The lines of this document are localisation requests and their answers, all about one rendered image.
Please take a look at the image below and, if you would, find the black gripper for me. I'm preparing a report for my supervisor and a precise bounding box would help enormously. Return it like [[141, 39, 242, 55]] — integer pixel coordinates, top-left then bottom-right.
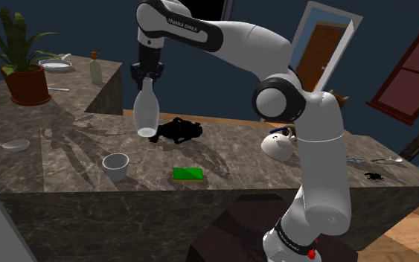
[[129, 43, 166, 90]]

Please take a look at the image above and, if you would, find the clear glass bottle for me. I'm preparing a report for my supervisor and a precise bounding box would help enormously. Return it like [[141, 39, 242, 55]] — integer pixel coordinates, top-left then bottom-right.
[[132, 77, 161, 138]]

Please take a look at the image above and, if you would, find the green soap dispenser bottle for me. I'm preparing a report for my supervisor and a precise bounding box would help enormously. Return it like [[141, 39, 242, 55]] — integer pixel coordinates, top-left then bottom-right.
[[88, 51, 103, 86]]

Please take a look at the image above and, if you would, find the black lumpy object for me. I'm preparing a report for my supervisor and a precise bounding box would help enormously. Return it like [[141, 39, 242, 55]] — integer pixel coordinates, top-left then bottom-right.
[[147, 116, 203, 145]]

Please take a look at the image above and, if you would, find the grey frying pan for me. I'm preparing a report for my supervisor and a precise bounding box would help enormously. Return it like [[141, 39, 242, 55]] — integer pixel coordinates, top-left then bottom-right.
[[38, 53, 74, 74]]

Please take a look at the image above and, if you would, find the white cup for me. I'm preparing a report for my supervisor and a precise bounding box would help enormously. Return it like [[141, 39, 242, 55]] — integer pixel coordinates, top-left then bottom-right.
[[101, 153, 130, 182]]

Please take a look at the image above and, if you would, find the green sponge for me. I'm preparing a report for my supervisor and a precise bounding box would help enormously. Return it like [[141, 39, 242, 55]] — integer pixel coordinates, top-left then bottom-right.
[[173, 167, 205, 182]]

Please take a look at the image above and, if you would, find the green plant in brown pot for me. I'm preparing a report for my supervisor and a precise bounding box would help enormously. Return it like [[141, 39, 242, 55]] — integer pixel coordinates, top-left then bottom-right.
[[0, 3, 62, 107]]

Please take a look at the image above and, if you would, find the grey ladle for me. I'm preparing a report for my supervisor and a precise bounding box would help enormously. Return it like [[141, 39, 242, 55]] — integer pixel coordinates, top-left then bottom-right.
[[0, 138, 31, 152]]

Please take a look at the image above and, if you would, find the dark robot stand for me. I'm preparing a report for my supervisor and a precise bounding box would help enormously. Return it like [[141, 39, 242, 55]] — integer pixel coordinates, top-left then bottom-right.
[[185, 194, 359, 262]]

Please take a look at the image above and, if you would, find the brown spiky object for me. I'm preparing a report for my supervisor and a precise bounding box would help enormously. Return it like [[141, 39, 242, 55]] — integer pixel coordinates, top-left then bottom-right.
[[327, 89, 351, 110]]

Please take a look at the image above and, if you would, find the small black object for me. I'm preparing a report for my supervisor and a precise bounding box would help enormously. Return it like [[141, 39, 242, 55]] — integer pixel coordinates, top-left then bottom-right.
[[363, 171, 385, 182]]

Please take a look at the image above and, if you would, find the silver spoon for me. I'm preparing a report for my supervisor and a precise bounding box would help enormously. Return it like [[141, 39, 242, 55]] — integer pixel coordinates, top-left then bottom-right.
[[371, 156, 404, 164]]

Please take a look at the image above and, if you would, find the dark red framed window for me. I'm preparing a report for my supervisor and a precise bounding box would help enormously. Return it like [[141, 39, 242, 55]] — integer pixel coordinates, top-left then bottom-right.
[[365, 19, 419, 127]]

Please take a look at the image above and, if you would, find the white kettle with blue handle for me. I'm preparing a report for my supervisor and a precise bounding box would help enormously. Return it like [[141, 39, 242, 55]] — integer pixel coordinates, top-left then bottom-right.
[[260, 124, 300, 162]]

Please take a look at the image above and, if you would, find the brown door with white frame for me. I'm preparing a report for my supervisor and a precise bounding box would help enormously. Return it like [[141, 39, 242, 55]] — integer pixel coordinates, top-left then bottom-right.
[[290, 0, 363, 94]]

